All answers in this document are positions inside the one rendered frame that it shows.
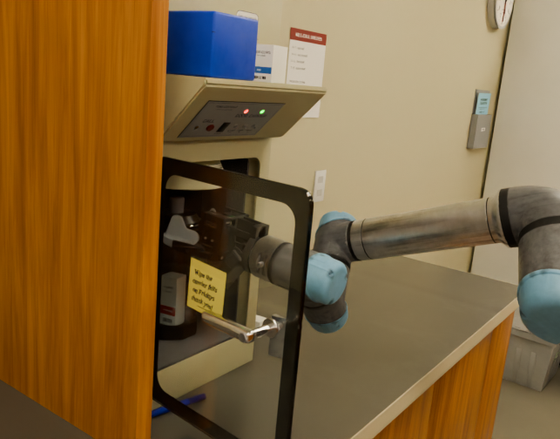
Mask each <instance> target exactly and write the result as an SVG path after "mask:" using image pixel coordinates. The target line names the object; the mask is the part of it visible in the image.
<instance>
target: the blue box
mask: <svg viewBox="0 0 560 439"><path fill-rule="evenodd" d="M258 25H259V22H258V20H255V19H251V18H247V17H240V16H235V15H231V14H227V13H223V12H218V11H215V10H169V14H168V35H167V55H166V74H174V75H184V76H194V77H203V78H224V79H234V80H245V81H254V73H255V60H256V49H257V40H258V39H257V36H258Z"/></svg>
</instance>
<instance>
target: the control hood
mask: <svg viewBox="0 0 560 439"><path fill-rule="evenodd" d="M326 92H327V89H326V87H319V86H310V85H300V84H278V83H268V82H258V81H245V80H234V79H224V78H203V77H194V76H184V75H174V74H166V76H165V116H164V137H163V142H166V141H188V140H211V139H234V138H278V137H282V136H284V135H285V134H286V133H287V132H288V131H289V130H290V129H291V128H292V127H293V126H294V125H295V124H296V123H297V122H298V121H299V120H300V119H301V118H302V117H303V116H304V115H305V114H306V113H307V112H308V111H309V110H310V109H311V108H312V107H313V106H314V105H315V104H316V103H317V102H318V101H319V100H320V99H321V98H322V97H323V96H324V95H325V94H326ZM209 100H212V101H234V102H258V103H282V104H284V105H283V106H282V108H281V109H280V110H279V111H278V112H277V113H276V114H275V115H274V116H273V117H272V118H271V119H270V120H269V121H268V122H267V123H266V124H265V125H264V126H263V127H262V128H261V129H260V130H259V131H258V132H257V133H256V134H255V135H249V136H222V137H196V138H178V135H179V134H180V133H181V132H182V131H183V130H184V129H185V128H186V127H187V126H188V124H189V123H190V122H191V121H192V120H193V119H194V117H195V116H196V115H197V114H198V113H199V111H200V110H201V109H202V108H203V107H204V106H205V104H206V103H207V102H208V101H209Z"/></svg>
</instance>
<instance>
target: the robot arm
mask: <svg viewBox="0 0 560 439"><path fill-rule="evenodd" d="M314 238H315V241H314V248H313V250H311V249H309V258H308V267H307V284H306V292H305V301H304V310H303V313H304V316H305V318H306V320H307V321H308V322H309V323H310V325H311V326H312V327H313V328H314V329H315V330H316V331H318V332H321V333H324V334H329V333H333V332H335V331H338V330H339V329H341V328H342V327H343V326H344V325H345V323H346V321H347V318H348V310H347V303H346V302H345V296H346V291H347V282H348V277H349V273H350V267H351V263H352V262H354V261H361V260H374V259H381V258H388V257H395V256H402V255H409V254H416V253H428V252H435V251H442V250H449V249H456V248H463V247H475V246H482V245H489V244H495V243H503V244H504V245H505V246H506V247H508V248H512V247H518V287H517V293H516V296H517V301H518V305H519V313H520V317H521V319H522V322H523V324H524V326H525V327H526V328H527V329H528V330H529V331H530V332H531V333H532V334H534V335H535V336H537V337H539V338H540V339H542V340H544V341H547V342H550V343H553V344H559V343H560V190H559V189H556V188H552V187H547V186H513V187H509V188H503V189H499V190H498V192H497V193H496V195H495V196H494V197H490V198H485V199H475V200H470V201H464V202H460V203H455V204H449V205H444V206H434V207H429V208H424V209H419V210H414V211H408V212H403V213H394V214H389V215H383V216H378V217H373V218H367V219H358V220H356V219H355V217H354V216H352V215H351V214H349V213H345V212H342V213H339V212H337V211H332V212H329V213H325V214H324V215H323V216H322V217H321V219H320V223H319V226H318V229H317V230H316V233H315V236H314Z"/></svg>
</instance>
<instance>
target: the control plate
mask: <svg viewBox="0 0 560 439"><path fill-rule="evenodd" d="M283 105H284V104H282V103H258V102H234V101H212V100H209V101H208V102H207V103H206V104H205V106H204V107H203V108H202V109H201V110H200V111H199V113H198V114H197V115H196V116H195V117H194V119H193V120H192V121H191V122H190V123H189V124H188V126H187V127H186V128H185V129H184V130H183V131H182V132H181V133H180V134H179V135H178V138H196V137H222V136H249V135H255V134H256V133H257V132H258V131H259V130H260V129H261V128H262V127H263V126H264V125H265V124H266V123H267V122H268V121H269V120H270V119H271V118H272V117H273V116H274V115H275V114H276V113H277V112H278V111H279V110H280V109H281V108H282V106H283ZM246 109H248V110H249V111H248V112H247V113H243V112H244V110H246ZM262 110H265V111H264V112H263V113H261V114H260V111H262ZM225 122H231V124H230V125H229V126H228V127H227V128H226V129H225V130H224V131H223V132H216V131H217V130H218V129H219V128H220V127H221V126H222V125H223V124H224V123H225ZM197 125H199V129H197V130H193V128H194V127H195V126H197ZM209 125H214V128H213V129H212V130H211V131H209V132H208V131H207V130H206V128H207V126H209ZM235 125H238V126H237V127H238V128H237V129H235V128H233V127H234V126H235ZM243 125H246V127H247V128H246V129H245V128H242V126H243ZM252 125H256V126H255V127H256V128H255V129H253V128H252V127H251V126H252Z"/></svg>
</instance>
